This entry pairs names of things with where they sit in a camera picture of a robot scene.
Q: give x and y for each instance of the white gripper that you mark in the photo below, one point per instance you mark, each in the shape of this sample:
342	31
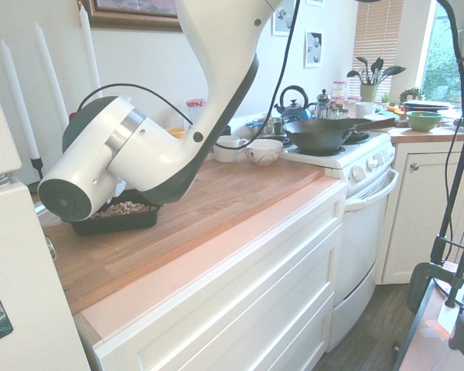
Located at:
118	190

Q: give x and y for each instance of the brown cereal pieces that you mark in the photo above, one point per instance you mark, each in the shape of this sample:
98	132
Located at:
127	208

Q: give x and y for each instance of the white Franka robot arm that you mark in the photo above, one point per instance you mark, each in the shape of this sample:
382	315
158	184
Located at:
216	58

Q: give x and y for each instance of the black plastic tray box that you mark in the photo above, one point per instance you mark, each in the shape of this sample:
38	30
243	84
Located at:
116	226

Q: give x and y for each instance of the yellow mug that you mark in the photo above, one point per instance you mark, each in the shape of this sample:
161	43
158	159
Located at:
176	133

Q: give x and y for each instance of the black candle holder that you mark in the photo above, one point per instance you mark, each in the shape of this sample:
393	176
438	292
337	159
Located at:
36	166

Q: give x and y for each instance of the clear drinking glass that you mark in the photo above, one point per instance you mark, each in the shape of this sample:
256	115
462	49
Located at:
172	123

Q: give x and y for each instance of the red mug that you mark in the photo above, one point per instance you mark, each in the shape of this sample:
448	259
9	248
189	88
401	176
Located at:
72	116

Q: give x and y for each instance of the jar with red checkered lid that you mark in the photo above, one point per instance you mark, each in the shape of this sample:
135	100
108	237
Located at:
195	112

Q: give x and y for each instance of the white refrigerator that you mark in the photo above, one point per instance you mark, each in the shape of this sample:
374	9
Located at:
23	251

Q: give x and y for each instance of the large white cup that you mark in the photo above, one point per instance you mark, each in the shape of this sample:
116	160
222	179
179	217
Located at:
226	156

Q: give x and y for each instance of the short white taper candle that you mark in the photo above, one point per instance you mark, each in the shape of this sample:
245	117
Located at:
21	108

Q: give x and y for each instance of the medium white taper candle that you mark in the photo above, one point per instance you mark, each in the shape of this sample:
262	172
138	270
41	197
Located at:
50	73

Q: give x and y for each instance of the tall white taper candle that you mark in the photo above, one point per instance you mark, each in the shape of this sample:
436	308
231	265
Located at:
91	50

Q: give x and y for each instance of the white drawer cabinet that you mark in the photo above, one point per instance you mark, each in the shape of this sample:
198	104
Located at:
216	301

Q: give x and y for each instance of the white bowl with swirl pattern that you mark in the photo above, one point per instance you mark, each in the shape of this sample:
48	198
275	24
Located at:
263	154

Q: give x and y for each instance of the stainless steel pot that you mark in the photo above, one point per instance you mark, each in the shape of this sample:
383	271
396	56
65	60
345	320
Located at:
272	126

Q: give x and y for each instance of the framed picture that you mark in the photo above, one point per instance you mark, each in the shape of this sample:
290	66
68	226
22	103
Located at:
131	17

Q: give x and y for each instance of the blue kettle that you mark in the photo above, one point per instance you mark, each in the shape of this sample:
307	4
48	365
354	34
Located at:
294	112

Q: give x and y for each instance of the black wok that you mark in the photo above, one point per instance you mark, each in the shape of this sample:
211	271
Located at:
317	135

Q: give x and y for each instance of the glass French press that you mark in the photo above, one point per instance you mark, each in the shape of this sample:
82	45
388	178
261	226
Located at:
324	108

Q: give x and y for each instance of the white stove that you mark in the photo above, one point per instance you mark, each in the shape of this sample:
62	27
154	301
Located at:
355	239

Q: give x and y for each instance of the white mug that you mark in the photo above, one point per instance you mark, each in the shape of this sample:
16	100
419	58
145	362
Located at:
367	110

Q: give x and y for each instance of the black kitchen utensil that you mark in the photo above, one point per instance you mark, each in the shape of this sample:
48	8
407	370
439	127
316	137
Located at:
379	65
353	73
362	65
395	70

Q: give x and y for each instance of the light green utensil holder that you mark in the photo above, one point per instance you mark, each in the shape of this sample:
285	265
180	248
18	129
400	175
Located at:
369	92

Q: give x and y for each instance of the white cupboard with knob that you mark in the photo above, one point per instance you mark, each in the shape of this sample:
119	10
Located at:
413	224

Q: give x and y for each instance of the wooden window blinds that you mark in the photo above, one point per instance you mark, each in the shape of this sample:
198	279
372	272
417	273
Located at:
377	35

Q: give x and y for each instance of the small green plant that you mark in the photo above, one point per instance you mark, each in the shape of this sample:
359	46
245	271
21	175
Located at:
411	94

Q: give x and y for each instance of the green bowl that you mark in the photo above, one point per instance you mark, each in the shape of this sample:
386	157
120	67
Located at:
423	121

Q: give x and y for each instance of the green metal C-clamp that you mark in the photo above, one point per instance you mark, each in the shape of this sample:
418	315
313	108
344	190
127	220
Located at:
419	286

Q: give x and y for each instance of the dark blue plate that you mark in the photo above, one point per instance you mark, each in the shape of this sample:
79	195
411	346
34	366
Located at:
427	105

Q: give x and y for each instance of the black stand pole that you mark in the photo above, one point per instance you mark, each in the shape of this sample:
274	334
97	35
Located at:
454	185

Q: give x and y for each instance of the pink top robot table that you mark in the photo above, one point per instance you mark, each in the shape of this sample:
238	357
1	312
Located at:
421	340

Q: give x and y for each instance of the small wall photo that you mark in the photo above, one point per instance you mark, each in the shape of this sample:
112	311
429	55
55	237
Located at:
281	21
314	48

